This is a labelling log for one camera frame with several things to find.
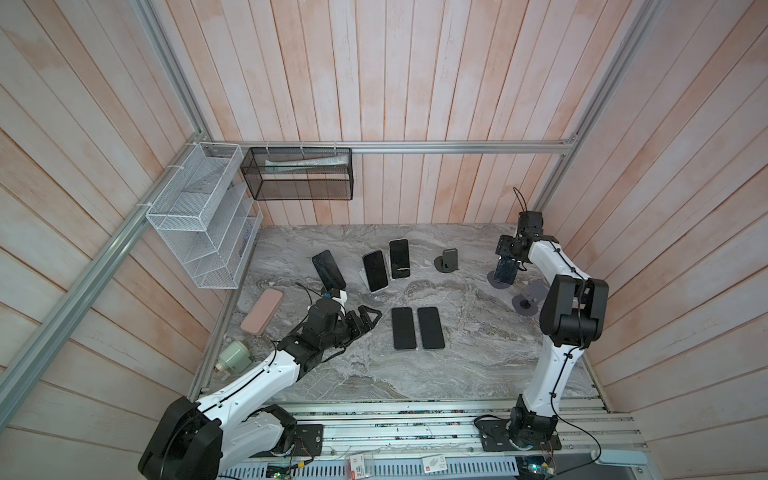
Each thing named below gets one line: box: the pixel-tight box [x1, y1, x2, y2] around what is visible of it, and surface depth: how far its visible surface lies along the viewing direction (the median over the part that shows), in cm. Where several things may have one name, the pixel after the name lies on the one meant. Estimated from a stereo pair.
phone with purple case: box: [391, 307, 417, 349], surface depth 96 cm
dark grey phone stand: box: [434, 248, 459, 273], surface depth 108 cm
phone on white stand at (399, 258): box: [389, 239, 410, 279], surface depth 103 cm
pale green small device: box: [215, 340, 253, 374], surface depth 81 cm
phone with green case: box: [417, 307, 445, 349], surface depth 95 cm
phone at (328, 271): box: [312, 250, 346, 292], surface depth 97 cm
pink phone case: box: [240, 288, 283, 335], surface depth 97 cm
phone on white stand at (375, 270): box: [362, 250, 388, 292], surface depth 98 cm
